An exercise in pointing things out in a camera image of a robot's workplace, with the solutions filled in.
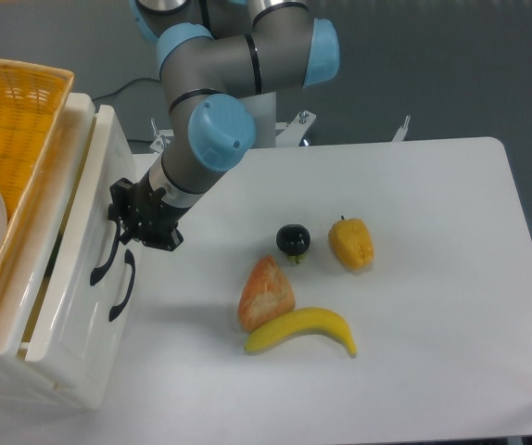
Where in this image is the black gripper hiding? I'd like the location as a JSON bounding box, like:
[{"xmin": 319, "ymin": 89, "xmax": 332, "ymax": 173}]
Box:
[{"xmin": 108, "ymin": 169, "xmax": 196, "ymax": 251}]

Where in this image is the black top drawer handle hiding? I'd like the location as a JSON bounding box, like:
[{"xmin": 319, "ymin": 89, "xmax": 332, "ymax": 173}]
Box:
[{"xmin": 89, "ymin": 221, "xmax": 120, "ymax": 286}]

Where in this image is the black drawer handle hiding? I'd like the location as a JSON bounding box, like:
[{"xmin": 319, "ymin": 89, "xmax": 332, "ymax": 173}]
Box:
[
  {"xmin": 89, "ymin": 221, "xmax": 120, "ymax": 286},
  {"xmin": 108, "ymin": 248, "xmax": 137, "ymax": 323}
]

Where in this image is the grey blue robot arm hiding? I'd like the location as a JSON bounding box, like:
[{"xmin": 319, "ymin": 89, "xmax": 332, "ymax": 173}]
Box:
[{"xmin": 108, "ymin": 1, "xmax": 340, "ymax": 251}]

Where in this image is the white drawer cabinet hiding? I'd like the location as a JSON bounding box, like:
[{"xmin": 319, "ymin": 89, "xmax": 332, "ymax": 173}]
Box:
[{"xmin": 0, "ymin": 93, "xmax": 141, "ymax": 409}]

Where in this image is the orange woven basket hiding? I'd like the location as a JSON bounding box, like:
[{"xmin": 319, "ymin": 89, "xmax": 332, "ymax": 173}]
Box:
[{"xmin": 0, "ymin": 58, "xmax": 74, "ymax": 275}]

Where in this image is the orange peeled segment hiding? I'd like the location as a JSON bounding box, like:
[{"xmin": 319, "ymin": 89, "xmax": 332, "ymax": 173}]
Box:
[{"xmin": 237, "ymin": 255, "xmax": 296, "ymax": 332}]

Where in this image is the black round fruit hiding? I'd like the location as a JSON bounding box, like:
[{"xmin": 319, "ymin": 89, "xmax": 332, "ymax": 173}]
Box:
[{"xmin": 275, "ymin": 224, "xmax": 311, "ymax": 264}]

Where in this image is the yellow banana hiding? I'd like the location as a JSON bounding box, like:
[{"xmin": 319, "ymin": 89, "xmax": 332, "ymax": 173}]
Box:
[{"xmin": 244, "ymin": 307, "xmax": 358, "ymax": 358}]

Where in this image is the yellow bell pepper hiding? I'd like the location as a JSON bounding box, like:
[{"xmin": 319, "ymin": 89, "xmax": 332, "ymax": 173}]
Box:
[{"xmin": 328, "ymin": 216, "xmax": 374, "ymax": 272}]

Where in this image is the black lower drawer handle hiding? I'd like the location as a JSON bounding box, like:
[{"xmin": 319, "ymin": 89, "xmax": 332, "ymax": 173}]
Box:
[{"xmin": 108, "ymin": 248, "xmax": 137, "ymax": 323}]

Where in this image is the black cable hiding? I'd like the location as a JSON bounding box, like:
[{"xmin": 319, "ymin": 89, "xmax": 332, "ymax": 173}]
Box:
[{"xmin": 90, "ymin": 77, "xmax": 164, "ymax": 101}]

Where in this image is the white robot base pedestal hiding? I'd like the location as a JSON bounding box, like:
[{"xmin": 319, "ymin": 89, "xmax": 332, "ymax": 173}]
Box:
[{"xmin": 242, "ymin": 93, "xmax": 277, "ymax": 148}]

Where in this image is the metal table bracket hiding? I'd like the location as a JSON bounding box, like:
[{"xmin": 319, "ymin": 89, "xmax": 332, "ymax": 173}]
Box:
[{"xmin": 391, "ymin": 115, "xmax": 412, "ymax": 143}]

